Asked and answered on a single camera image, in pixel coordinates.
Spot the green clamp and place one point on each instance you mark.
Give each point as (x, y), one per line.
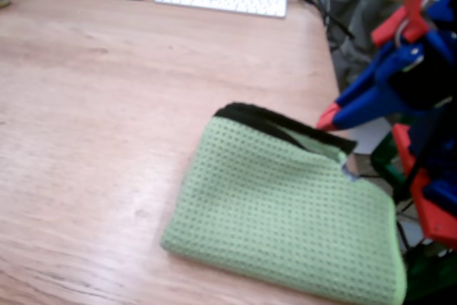
(433, 280)
(385, 165)

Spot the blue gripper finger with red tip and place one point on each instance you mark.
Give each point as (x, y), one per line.
(367, 73)
(364, 108)

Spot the green waffle microfibre cloth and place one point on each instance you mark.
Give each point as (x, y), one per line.
(285, 212)

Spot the white slim keyboard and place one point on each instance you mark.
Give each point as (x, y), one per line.
(232, 2)

